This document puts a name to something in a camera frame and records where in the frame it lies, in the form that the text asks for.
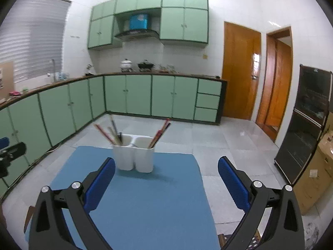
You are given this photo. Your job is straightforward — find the green wall cabinets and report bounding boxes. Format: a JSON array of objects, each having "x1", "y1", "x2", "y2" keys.
[{"x1": 88, "y1": 0, "x2": 209, "y2": 50}]

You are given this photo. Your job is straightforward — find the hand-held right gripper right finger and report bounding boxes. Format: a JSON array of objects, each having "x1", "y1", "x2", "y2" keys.
[{"x1": 218, "y1": 156, "x2": 305, "y2": 250}]

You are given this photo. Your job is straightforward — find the red chopstick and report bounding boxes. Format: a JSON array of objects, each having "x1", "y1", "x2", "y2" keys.
[
  {"x1": 151, "y1": 122, "x2": 171, "y2": 148},
  {"x1": 94, "y1": 124, "x2": 115, "y2": 144},
  {"x1": 148, "y1": 119, "x2": 170, "y2": 148}
]

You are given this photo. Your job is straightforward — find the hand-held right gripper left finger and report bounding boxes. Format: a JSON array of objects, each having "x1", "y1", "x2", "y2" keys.
[{"x1": 29, "y1": 157, "x2": 116, "y2": 250}]

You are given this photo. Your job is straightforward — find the blue table mat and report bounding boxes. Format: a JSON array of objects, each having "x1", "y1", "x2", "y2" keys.
[{"x1": 25, "y1": 146, "x2": 221, "y2": 250}]

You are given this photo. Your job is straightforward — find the blue box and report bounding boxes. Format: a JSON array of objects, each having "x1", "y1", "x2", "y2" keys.
[{"x1": 129, "y1": 13, "x2": 149, "y2": 31}]

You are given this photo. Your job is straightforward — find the wooden door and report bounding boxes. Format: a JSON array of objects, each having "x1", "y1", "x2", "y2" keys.
[
  {"x1": 222, "y1": 21, "x2": 262, "y2": 121},
  {"x1": 256, "y1": 26, "x2": 293, "y2": 143}
]

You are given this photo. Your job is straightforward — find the cardboard box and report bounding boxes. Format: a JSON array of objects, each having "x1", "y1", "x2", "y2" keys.
[{"x1": 294, "y1": 112, "x2": 333, "y2": 215}]

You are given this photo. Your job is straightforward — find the black glass-front cabinet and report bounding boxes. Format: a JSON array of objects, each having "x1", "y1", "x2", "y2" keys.
[{"x1": 274, "y1": 64, "x2": 333, "y2": 185}]

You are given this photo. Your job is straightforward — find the grey window blind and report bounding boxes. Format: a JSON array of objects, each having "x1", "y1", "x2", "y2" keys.
[{"x1": 0, "y1": 0, "x2": 72, "y2": 84}]

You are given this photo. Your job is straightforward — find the cardboard panel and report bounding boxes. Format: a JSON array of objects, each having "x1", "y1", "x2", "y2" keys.
[{"x1": 0, "y1": 61, "x2": 15, "y2": 99}]

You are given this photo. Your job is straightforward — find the black range hood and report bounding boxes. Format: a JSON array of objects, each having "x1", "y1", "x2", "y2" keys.
[{"x1": 114, "y1": 29, "x2": 160, "y2": 42}]

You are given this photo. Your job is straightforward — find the metal faucet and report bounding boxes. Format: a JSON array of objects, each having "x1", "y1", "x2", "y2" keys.
[{"x1": 47, "y1": 59, "x2": 57, "y2": 82}]

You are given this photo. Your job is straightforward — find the white double utensil holder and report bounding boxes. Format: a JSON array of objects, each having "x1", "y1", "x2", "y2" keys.
[{"x1": 112, "y1": 134, "x2": 156, "y2": 174}]

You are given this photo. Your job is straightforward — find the green base cabinets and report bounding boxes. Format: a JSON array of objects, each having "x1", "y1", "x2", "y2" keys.
[{"x1": 0, "y1": 72, "x2": 228, "y2": 196}]

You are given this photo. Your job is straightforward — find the black wok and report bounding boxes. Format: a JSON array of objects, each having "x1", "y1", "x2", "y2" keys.
[{"x1": 137, "y1": 60, "x2": 155, "y2": 71}]

